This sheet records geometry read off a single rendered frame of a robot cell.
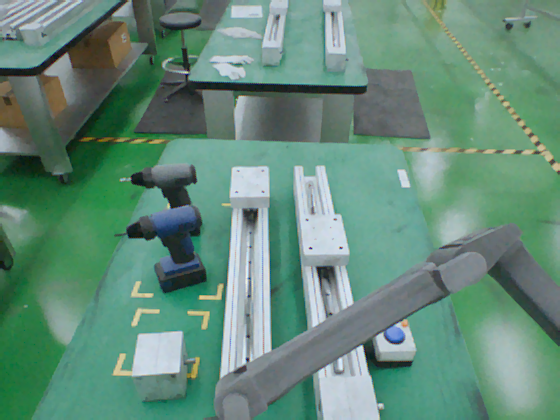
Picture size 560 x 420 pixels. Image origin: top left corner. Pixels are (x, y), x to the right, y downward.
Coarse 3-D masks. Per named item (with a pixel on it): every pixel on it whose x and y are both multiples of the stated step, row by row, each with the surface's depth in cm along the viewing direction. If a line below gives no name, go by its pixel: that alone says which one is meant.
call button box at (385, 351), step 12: (396, 324) 98; (384, 336) 95; (408, 336) 95; (372, 348) 98; (384, 348) 93; (396, 348) 93; (408, 348) 93; (384, 360) 95; (396, 360) 95; (408, 360) 95
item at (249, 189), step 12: (240, 168) 134; (252, 168) 134; (264, 168) 134; (240, 180) 129; (252, 180) 129; (264, 180) 129; (240, 192) 124; (252, 192) 124; (264, 192) 124; (240, 204) 125; (252, 204) 125; (264, 204) 125
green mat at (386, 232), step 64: (192, 192) 146; (384, 192) 147; (128, 256) 122; (384, 256) 124; (128, 320) 105; (192, 320) 106; (448, 320) 107; (64, 384) 92; (128, 384) 93; (192, 384) 93; (384, 384) 93; (448, 384) 94
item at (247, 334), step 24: (240, 216) 123; (264, 216) 123; (240, 240) 115; (264, 240) 115; (240, 264) 112; (264, 264) 108; (240, 288) 107; (264, 288) 102; (240, 312) 102; (264, 312) 97; (240, 336) 97; (264, 336) 92; (240, 360) 92
